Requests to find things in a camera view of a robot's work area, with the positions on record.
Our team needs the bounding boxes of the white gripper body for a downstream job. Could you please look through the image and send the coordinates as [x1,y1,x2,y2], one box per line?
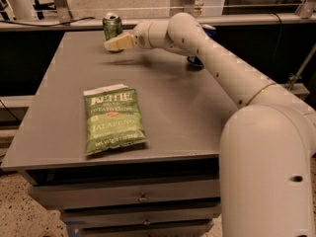
[132,21,152,49]

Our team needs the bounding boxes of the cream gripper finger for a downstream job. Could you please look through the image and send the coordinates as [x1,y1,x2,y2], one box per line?
[104,33,135,51]

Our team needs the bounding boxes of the green soda can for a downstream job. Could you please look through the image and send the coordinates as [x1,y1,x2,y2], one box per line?
[103,12,122,40]

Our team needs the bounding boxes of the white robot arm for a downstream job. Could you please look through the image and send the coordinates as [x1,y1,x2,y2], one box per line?
[105,13,316,237]

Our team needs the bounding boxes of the blue soda can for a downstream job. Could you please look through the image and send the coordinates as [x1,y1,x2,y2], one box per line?
[187,24,217,67]

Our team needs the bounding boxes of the green jalapeno chips bag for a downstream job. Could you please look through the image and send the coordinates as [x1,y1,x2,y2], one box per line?
[83,84,147,155]

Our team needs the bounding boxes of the grey drawer cabinet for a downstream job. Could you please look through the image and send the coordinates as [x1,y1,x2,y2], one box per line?
[2,32,235,237]

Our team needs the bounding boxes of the white pipe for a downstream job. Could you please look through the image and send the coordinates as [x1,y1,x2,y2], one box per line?
[7,0,38,20]

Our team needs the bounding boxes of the grey metal railing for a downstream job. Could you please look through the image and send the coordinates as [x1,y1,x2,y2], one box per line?
[1,0,316,31]

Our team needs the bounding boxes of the black cable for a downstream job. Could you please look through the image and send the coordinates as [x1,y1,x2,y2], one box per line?
[0,16,97,28]

